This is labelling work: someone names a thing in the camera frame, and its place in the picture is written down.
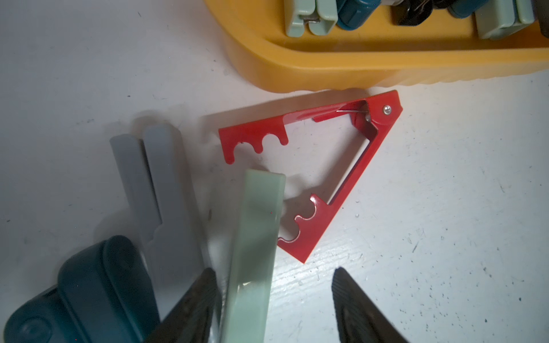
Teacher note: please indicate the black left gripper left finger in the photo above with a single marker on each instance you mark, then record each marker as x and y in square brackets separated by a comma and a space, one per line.
[191, 318]

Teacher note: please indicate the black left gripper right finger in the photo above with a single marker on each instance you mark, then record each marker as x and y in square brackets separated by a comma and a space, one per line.
[358, 318]

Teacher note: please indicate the grey pruning pliers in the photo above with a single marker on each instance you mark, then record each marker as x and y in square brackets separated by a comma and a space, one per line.
[157, 182]

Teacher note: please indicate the dark teal angled pruning pliers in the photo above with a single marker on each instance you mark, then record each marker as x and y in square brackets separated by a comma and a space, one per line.
[352, 14]

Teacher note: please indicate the black pruning pliers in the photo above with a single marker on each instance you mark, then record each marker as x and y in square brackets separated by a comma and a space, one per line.
[411, 13]
[542, 12]

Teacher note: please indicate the yellow plastic storage box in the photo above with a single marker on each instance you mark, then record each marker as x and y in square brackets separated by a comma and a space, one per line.
[378, 54]

